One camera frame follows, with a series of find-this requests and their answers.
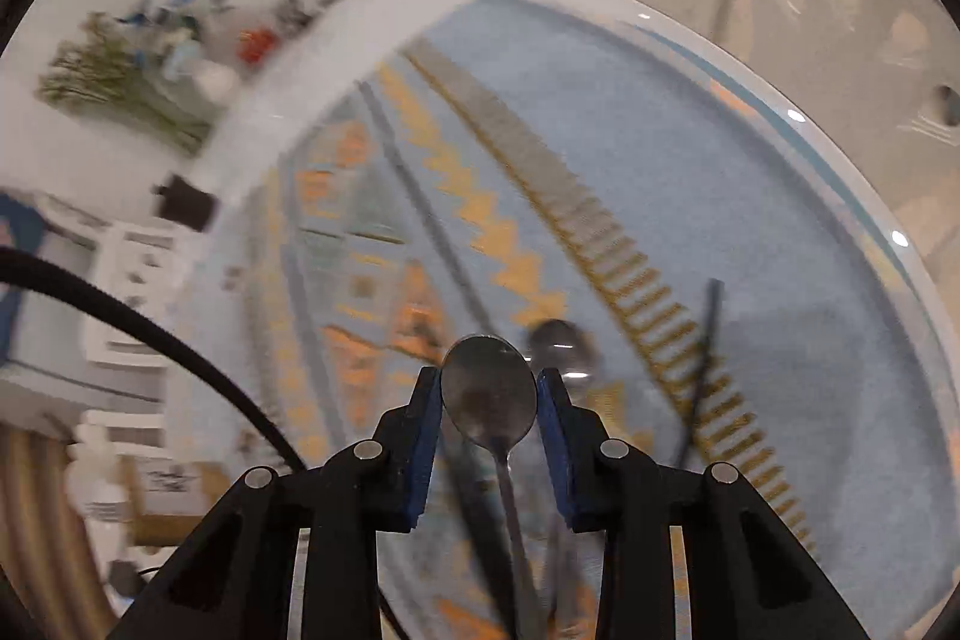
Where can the white vase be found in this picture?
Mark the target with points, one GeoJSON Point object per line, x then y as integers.
{"type": "Point", "coordinates": [214, 81]}

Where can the grey phone stand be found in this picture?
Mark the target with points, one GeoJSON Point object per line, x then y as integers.
{"type": "Point", "coordinates": [292, 12]}

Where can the dark plant pot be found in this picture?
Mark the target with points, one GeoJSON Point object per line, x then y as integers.
{"type": "Point", "coordinates": [184, 201]}

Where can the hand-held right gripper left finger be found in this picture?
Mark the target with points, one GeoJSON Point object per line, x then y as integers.
{"type": "Point", "coordinates": [420, 445]}

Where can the green plant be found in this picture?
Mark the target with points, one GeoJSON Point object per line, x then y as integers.
{"type": "Point", "coordinates": [112, 78]}

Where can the blue and white flowers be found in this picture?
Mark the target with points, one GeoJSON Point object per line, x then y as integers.
{"type": "Point", "coordinates": [172, 21]}

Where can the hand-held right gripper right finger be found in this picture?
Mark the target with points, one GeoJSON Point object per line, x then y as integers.
{"type": "Point", "coordinates": [555, 445]}

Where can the patterned blue tablecloth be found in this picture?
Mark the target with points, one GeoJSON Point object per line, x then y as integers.
{"type": "Point", "coordinates": [675, 197]}

